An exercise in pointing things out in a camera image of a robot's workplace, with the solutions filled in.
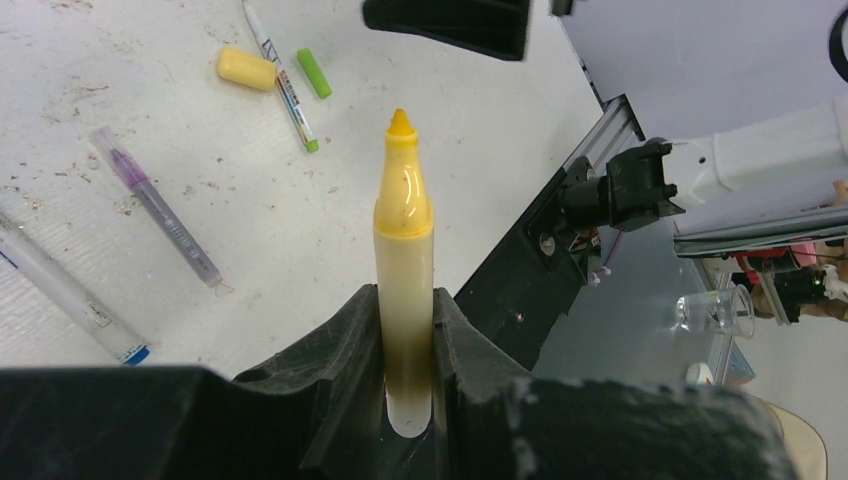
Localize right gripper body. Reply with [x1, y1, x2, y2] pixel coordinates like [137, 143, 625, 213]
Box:
[361, 0, 531, 61]

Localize clear glass cup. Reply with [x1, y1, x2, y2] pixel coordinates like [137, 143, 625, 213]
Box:
[675, 286, 756, 339]

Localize blue marker pen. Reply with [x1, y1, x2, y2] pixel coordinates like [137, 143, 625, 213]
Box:
[1, 216, 150, 366]

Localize green pen cap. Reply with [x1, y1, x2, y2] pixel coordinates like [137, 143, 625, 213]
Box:
[296, 48, 333, 99]

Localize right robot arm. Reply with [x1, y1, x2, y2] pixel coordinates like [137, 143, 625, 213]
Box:
[361, 1, 847, 231]

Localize yellow highlighter pen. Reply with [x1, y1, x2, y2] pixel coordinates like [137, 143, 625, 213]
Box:
[373, 109, 434, 438]

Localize green pen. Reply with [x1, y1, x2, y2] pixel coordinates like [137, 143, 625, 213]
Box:
[241, 1, 319, 153]

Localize yellow highlighter cap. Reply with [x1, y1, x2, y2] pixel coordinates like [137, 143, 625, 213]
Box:
[216, 46, 277, 92]

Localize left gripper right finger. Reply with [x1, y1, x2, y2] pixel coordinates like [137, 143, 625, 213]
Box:
[433, 288, 799, 479]

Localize purple pen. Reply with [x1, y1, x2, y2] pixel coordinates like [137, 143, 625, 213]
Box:
[90, 127, 222, 288]

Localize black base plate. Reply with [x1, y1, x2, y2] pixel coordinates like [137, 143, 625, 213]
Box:
[454, 156, 602, 370]

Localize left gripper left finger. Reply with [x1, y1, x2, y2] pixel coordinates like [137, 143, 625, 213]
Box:
[0, 283, 387, 480]

